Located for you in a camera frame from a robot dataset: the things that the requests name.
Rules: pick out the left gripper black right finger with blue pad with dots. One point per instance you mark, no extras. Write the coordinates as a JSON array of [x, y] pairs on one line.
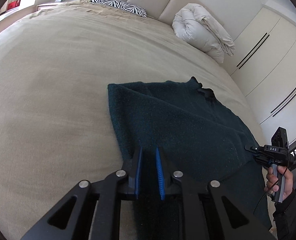
[[207, 210]]

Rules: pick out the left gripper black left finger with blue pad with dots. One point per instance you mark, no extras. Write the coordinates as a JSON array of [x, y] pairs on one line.
[[91, 210]]

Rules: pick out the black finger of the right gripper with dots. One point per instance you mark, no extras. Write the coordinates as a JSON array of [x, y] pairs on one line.
[[252, 149]]

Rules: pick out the dark teal knit sweater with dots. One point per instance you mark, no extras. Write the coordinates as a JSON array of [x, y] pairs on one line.
[[198, 134]]

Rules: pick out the black sleeved forearm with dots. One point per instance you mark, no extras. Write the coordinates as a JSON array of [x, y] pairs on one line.
[[285, 217]]

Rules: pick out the beige bed with sheet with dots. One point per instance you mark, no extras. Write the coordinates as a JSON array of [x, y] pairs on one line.
[[55, 128]]

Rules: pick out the white folded duvet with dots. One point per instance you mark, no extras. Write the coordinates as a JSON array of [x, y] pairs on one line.
[[195, 25]]

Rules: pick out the zebra print pillow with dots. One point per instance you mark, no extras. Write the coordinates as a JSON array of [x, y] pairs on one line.
[[122, 5]]

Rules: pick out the white bedside table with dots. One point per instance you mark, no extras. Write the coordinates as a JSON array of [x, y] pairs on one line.
[[49, 5]]

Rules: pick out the red box on shelf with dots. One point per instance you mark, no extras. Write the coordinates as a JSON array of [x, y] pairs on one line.
[[13, 4]]

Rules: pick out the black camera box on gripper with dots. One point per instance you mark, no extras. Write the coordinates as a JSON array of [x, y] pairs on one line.
[[279, 138]]

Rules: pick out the white wardrobe with black handles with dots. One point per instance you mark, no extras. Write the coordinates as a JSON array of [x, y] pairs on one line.
[[264, 68]]

